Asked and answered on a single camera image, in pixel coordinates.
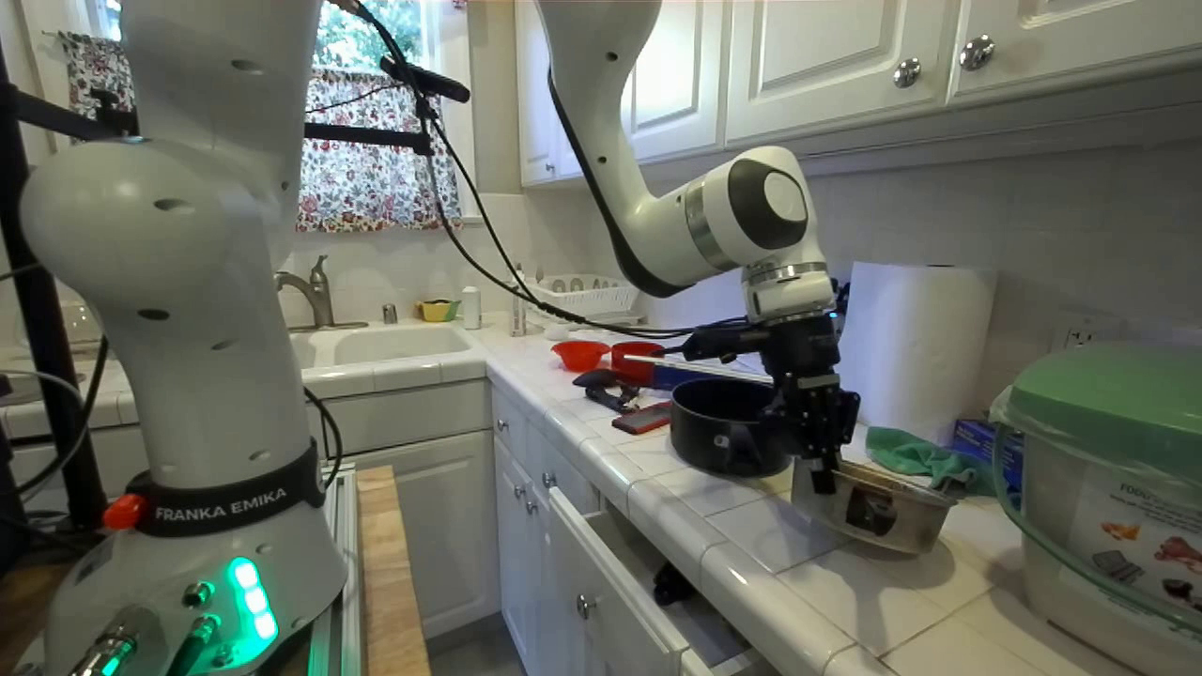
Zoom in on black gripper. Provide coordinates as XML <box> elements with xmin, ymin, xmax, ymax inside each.
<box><xmin>760</xmin><ymin>309</ymin><xmax>866</xmax><ymax>498</ymax></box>

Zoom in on silver pot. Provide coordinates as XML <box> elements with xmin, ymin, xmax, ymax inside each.
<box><xmin>788</xmin><ymin>453</ymin><xmax>973</xmax><ymax>560</ymax></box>

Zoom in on black pot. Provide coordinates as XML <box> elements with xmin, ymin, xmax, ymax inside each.
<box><xmin>666</xmin><ymin>372</ymin><xmax>799</xmax><ymax>480</ymax></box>

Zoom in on green silicone pad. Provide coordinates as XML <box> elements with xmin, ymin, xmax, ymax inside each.
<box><xmin>864</xmin><ymin>424</ymin><xmax>973</xmax><ymax>489</ymax></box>

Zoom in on white paper towel roll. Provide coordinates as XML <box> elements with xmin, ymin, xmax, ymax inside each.
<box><xmin>835</xmin><ymin>259</ymin><xmax>1003</xmax><ymax>448</ymax></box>

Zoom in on blue box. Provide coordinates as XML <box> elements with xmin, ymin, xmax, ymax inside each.
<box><xmin>948</xmin><ymin>414</ymin><xmax>1027</xmax><ymax>498</ymax></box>

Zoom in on black measuring spoons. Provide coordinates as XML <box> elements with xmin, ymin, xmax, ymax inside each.
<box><xmin>573</xmin><ymin>369</ymin><xmax>646</xmax><ymax>416</ymax></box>

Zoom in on white open drawer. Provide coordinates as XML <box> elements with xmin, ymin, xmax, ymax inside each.
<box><xmin>542</xmin><ymin>480</ymin><xmax>780</xmax><ymax>676</ymax></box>

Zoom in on small red measuring cup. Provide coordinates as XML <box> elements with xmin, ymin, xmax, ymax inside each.
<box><xmin>550</xmin><ymin>332</ymin><xmax>614</xmax><ymax>374</ymax></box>

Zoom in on plastic container with green lid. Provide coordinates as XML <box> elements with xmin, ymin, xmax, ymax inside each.
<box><xmin>989</xmin><ymin>340</ymin><xmax>1202</xmax><ymax>676</ymax></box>

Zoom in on white dish rack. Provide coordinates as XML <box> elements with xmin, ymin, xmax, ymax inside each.
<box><xmin>531</xmin><ymin>267</ymin><xmax>646</xmax><ymax>321</ymax></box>

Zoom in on narrow white lower cabinet door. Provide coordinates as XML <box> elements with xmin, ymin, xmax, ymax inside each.
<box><xmin>490</xmin><ymin>434</ymin><xmax>557</xmax><ymax>676</ymax></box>

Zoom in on wide white upper cabinet door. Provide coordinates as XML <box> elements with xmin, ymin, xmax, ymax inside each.
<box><xmin>515</xmin><ymin>0</ymin><xmax>730</xmax><ymax>192</ymax></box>

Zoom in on white sink front drawer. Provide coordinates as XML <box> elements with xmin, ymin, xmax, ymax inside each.
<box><xmin>306</xmin><ymin>374</ymin><xmax>495</xmax><ymax>460</ymax></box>

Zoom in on white kitchen sink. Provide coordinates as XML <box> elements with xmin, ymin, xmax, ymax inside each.
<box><xmin>290</xmin><ymin>317</ymin><xmax>480</xmax><ymax>374</ymax></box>

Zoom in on wooden board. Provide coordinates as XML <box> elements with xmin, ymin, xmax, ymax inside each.
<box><xmin>352</xmin><ymin>460</ymin><xmax>436</xmax><ymax>676</ymax></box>

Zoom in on metal sink faucet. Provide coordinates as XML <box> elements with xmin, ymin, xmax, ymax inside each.
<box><xmin>274</xmin><ymin>252</ymin><xmax>337</xmax><ymax>332</ymax></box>

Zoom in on floral window curtain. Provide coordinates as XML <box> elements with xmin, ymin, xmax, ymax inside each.
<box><xmin>54</xmin><ymin>31</ymin><xmax>468</xmax><ymax>235</ymax></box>

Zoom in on black stand pole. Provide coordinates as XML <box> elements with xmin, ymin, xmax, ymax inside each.
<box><xmin>0</xmin><ymin>47</ymin><xmax>143</xmax><ymax>538</ymax></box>

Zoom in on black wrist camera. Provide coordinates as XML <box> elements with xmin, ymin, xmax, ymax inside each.
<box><xmin>676</xmin><ymin>316</ymin><xmax>784</xmax><ymax>369</ymax></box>

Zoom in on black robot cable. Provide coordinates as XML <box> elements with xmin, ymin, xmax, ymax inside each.
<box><xmin>329</xmin><ymin>0</ymin><xmax>706</xmax><ymax>340</ymax></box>

